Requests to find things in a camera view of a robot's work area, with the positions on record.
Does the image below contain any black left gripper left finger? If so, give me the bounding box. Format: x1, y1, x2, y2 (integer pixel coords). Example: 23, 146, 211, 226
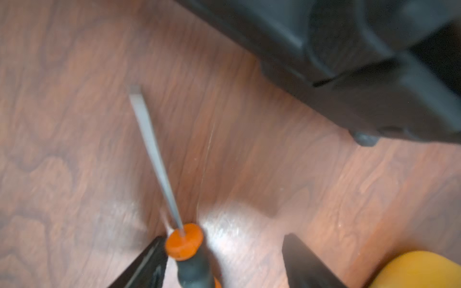
108, 236, 168, 288

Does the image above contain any black plastic tool case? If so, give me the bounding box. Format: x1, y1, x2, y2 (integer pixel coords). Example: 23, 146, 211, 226
182, 1, 461, 147

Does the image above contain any small orange black screwdriver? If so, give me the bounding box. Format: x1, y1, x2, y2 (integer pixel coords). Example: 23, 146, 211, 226
128, 86, 222, 288

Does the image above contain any yellow plastic storage box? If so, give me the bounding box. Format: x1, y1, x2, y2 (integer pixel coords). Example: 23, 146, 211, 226
370, 251, 461, 288

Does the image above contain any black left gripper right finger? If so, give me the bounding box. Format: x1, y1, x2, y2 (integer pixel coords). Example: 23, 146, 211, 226
282, 234, 346, 288

